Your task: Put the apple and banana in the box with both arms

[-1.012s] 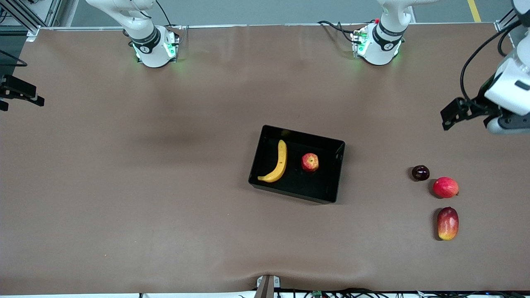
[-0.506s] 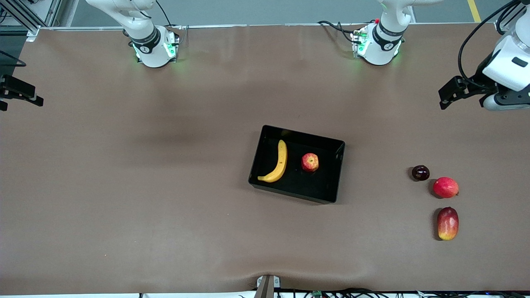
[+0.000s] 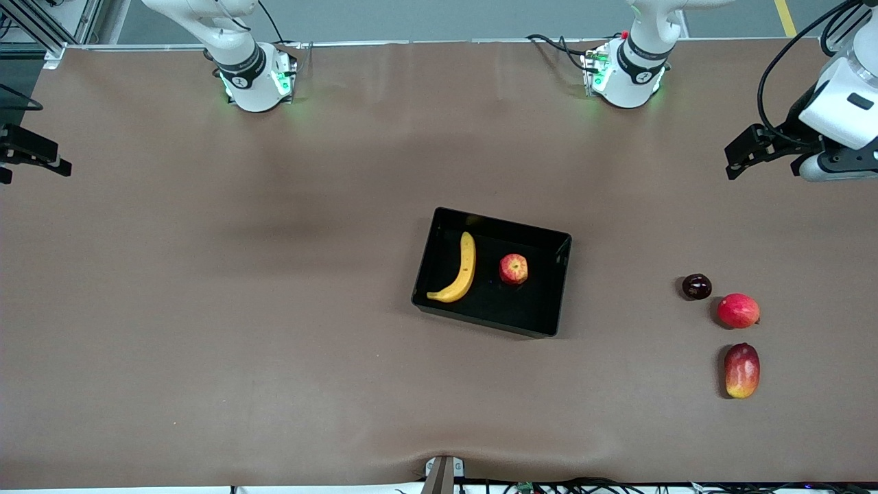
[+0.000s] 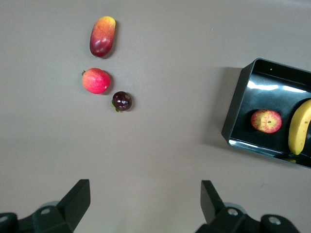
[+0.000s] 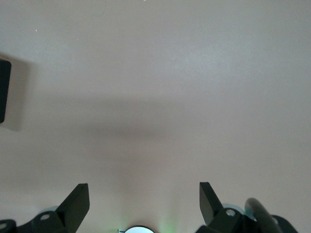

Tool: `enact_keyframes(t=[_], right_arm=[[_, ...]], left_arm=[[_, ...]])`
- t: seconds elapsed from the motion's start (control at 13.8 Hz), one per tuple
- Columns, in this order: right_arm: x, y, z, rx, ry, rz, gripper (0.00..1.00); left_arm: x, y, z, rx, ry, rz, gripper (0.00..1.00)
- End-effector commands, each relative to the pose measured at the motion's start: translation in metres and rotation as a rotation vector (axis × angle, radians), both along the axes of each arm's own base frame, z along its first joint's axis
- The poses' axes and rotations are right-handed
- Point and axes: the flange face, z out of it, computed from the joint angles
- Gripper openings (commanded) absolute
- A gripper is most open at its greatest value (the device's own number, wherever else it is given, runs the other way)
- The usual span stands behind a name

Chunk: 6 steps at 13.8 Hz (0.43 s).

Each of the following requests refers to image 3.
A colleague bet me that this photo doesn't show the yellow banana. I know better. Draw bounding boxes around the yellow banana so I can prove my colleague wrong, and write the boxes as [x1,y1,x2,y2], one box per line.
[427,231,477,303]

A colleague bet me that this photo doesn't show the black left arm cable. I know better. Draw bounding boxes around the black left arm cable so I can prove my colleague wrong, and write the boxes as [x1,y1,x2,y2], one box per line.
[756,0,868,148]

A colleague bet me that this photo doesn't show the aluminium table edge rail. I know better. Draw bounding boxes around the aluminium table edge rail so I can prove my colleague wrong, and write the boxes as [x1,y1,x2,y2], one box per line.
[45,36,848,54]

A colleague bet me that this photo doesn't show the black rectangular plastic box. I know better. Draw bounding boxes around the black rectangular plastic box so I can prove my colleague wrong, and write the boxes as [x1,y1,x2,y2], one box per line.
[411,207,573,338]

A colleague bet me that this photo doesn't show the grey aluminium corner strut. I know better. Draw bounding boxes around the grey aluminium corner strut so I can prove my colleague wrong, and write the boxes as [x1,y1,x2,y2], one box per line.
[818,0,878,54]

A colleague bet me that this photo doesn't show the round red peach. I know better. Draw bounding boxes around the round red peach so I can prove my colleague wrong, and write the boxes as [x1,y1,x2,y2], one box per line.
[717,293,761,329]

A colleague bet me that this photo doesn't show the red yellow mango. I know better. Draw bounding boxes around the red yellow mango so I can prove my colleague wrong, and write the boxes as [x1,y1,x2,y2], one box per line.
[724,343,761,399]

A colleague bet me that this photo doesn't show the brown table cover mat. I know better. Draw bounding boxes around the brown table cover mat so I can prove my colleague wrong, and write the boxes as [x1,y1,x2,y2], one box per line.
[0,38,878,489]

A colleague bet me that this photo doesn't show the black base cable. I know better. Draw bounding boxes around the black base cable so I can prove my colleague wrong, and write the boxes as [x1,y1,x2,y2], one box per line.
[525,32,592,74]
[257,0,302,50]

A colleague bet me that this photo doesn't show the red yellow apple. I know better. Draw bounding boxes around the red yellow apple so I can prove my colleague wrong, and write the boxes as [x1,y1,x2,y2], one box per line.
[499,253,530,285]

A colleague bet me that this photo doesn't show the black left base cable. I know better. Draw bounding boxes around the black left base cable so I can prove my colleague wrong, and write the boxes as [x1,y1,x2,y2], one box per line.
[525,32,592,74]

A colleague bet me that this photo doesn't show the silver aluminium frame strut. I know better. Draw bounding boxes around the silver aluminium frame strut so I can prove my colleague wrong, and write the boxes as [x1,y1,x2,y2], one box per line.
[69,0,105,45]

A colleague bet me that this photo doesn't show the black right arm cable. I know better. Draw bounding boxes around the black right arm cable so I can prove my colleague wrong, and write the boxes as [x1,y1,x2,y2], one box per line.
[0,82,43,110]

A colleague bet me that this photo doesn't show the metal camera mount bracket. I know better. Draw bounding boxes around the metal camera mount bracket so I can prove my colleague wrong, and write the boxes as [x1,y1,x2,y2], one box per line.
[424,455,466,494]

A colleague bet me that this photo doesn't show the dark purple plum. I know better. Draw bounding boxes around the dark purple plum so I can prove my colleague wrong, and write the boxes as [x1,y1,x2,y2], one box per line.
[682,273,713,301]

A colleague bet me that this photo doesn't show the black right base cable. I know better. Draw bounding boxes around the black right base cable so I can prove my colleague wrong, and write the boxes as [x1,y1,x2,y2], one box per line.
[257,0,302,50]

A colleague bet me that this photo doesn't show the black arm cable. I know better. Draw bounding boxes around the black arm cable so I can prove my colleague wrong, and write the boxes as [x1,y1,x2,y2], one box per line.
[756,0,868,148]
[0,82,43,110]

